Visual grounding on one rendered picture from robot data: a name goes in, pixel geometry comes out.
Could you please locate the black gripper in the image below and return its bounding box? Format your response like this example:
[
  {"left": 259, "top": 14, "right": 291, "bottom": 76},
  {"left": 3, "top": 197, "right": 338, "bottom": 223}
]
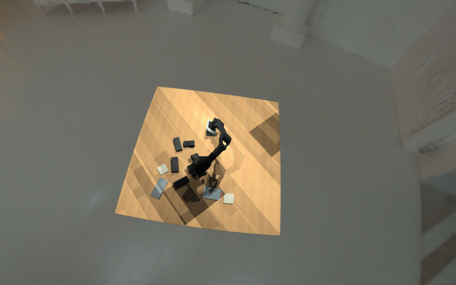
[{"left": 191, "top": 153, "right": 206, "bottom": 177}]

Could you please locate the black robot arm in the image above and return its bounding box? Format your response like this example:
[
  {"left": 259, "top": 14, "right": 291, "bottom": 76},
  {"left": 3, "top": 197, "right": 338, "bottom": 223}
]
[{"left": 187, "top": 117, "right": 232, "bottom": 177}]

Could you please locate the cream square block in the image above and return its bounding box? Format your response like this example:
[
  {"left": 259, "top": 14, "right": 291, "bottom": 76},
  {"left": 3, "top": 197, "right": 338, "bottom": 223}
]
[{"left": 157, "top": 164, "right": 169, "bottom": 175}]

